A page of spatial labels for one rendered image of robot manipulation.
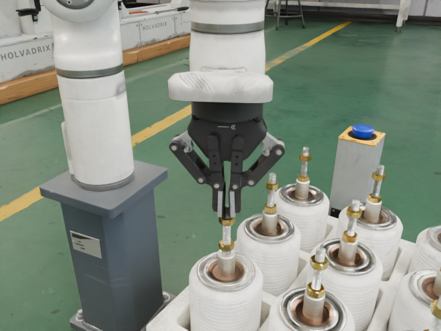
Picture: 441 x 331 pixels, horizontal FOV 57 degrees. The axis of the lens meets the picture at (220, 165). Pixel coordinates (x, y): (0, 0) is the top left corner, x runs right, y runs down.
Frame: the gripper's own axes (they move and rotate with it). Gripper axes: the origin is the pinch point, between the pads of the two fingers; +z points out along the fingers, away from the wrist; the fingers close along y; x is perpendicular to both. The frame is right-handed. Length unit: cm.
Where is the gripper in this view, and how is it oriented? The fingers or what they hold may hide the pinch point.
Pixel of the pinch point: (226, 199)
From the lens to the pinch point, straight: 47.7
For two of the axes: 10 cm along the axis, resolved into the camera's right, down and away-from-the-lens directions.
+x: -1.1, 4.5, -8.9
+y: -9.9, -0.5, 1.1
